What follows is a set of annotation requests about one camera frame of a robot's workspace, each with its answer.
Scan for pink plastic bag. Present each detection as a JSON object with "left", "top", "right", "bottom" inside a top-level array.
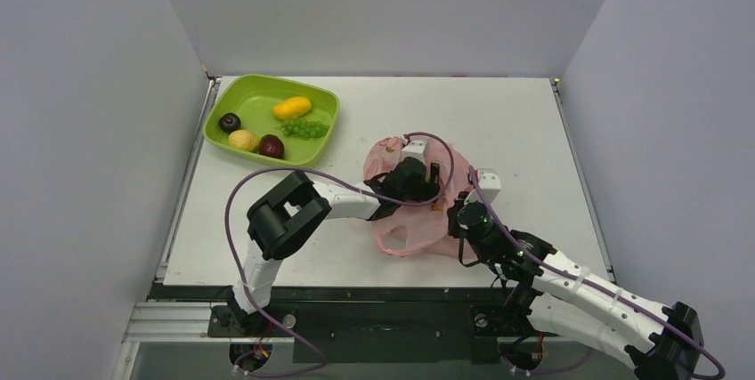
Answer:
[{"left": 373, "top": 139, "right": 472, "bottom": 258}]

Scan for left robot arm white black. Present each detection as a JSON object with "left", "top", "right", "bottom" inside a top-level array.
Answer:
[{"left": 226, "top": 157, "right": 442, "bottom": 336}]

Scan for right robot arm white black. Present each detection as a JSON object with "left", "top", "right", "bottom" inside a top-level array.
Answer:
[{"left": 447, "top": 191, "right": 703, "bottom": 379}]

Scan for green fake grapes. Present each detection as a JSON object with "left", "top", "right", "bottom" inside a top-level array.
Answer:
[{"left": 278, "top": 118, "right": 329, "bottom": 139}]

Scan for yellow fake mango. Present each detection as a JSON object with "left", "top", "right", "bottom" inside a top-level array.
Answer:
[{"left": 271, "top": 96, "right": 313, "bottom": 121}]

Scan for dark red fake apple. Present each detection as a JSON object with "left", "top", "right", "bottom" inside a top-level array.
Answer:
[{"left": 257, "top": 134, "right": 285, "bottom": 159}]

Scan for yellow fake lemon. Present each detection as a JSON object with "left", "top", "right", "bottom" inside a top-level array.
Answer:
[{"left": 228, "top": 129, "right": 260, "bottom": 152}]

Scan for dark fake mangosteen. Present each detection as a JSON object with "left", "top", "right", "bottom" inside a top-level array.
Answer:
[{"left": 218, "top": 112, "right": 241, "bottom": 134}]

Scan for green plastic tray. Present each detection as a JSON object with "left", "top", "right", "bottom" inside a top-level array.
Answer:
[{"left": 203, "top": 75, "right": 340, "bottom": 166}]

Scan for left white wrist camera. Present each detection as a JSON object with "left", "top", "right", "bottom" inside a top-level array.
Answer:
[{"left": 400, "top": 138, "right": 428, "bottom": 164}]

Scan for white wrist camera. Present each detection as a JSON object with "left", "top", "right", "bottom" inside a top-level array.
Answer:
[
  {"left": 400, "top": 138, "right": 428, "bottom": 164},
  {"left": 464, "top": 167, "right": 501, "bottom": 205}
]

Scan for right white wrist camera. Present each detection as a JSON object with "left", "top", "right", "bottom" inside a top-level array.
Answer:
[{"left": 464, "top": 167, "right": 501, "bottom": 205}]

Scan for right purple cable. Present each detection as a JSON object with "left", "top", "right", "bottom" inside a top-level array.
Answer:
[{"left": 467, "top": 166, "right": 727, "bottom": 380}]

